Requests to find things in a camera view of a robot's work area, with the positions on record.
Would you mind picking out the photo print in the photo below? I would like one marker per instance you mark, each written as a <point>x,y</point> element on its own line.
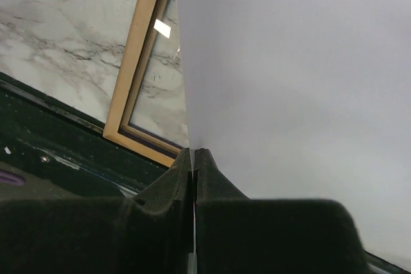
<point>307,99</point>

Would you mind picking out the clear acrylic frame pane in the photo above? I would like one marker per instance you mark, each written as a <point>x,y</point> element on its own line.
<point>160,107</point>

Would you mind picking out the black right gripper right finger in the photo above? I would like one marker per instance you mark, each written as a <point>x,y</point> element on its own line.
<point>237,234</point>

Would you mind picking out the blue wooden picture frame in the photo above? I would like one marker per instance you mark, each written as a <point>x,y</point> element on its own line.
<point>131,72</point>

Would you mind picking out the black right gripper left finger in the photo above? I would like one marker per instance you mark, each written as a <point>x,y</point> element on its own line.
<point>149,233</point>

